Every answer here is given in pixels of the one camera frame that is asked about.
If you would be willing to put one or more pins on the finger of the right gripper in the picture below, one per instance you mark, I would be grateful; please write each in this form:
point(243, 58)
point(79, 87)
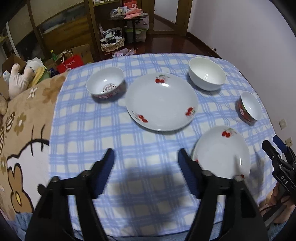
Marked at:
point(282, 146)
point(270, 151)

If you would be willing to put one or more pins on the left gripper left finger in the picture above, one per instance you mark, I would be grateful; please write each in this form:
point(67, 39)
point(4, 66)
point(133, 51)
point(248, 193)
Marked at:
point(101, 171)

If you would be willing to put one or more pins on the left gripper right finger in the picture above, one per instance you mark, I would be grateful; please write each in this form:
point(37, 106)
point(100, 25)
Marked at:
point(192, 173)

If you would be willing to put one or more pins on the cherry plate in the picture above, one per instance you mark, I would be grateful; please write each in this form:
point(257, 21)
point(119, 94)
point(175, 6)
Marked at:
point(224, 152)
point(161, 102)

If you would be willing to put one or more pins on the person's right hand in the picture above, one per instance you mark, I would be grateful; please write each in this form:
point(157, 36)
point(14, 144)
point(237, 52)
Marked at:
point(290, 206)

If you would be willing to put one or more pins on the blue checked tablecloth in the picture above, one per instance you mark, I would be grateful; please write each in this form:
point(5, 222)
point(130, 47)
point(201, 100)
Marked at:
point(146, 193)

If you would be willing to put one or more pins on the red patterned bowl right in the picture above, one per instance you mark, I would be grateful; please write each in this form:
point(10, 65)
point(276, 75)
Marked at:
point(249, 107)

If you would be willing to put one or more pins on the red patterned bowl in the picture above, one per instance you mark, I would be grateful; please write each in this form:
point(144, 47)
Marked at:
point(107, 83)
point(249, 107)

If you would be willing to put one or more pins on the red patterned bowl left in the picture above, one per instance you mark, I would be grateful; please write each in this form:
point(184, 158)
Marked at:
point(107, 83)

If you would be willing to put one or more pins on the brown cartoon blanket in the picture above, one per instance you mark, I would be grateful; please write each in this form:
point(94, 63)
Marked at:
point(25, 135)

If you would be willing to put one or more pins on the large white bowl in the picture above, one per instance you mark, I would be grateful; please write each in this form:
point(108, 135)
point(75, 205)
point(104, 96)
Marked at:
point(206, 74)

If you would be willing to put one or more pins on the red paper shopping bag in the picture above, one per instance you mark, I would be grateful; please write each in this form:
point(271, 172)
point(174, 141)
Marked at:
point(69, 61)

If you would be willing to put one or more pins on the pink plush toy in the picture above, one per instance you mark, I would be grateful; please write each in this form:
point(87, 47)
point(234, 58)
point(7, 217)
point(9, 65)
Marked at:
point(19, 82)

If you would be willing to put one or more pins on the wicker basket with items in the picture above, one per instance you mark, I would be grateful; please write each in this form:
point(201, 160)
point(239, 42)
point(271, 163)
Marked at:
point(112, 39)

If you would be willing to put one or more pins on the cardboard box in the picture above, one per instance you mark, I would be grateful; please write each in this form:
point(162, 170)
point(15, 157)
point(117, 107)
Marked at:
point(13, 59)

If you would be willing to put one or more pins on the wooden cabinet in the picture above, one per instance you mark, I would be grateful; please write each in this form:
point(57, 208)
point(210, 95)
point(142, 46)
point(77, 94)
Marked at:
point(81, 29)

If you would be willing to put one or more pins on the wall socket lower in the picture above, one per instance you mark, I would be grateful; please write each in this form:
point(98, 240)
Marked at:
point(289, 142)

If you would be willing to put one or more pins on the wall socket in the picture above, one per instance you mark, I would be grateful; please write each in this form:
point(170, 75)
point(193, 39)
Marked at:
point(289, 142)
point(283, 123)

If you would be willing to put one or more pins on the wall socket upper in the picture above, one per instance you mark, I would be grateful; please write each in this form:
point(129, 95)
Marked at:
point(283, 123)

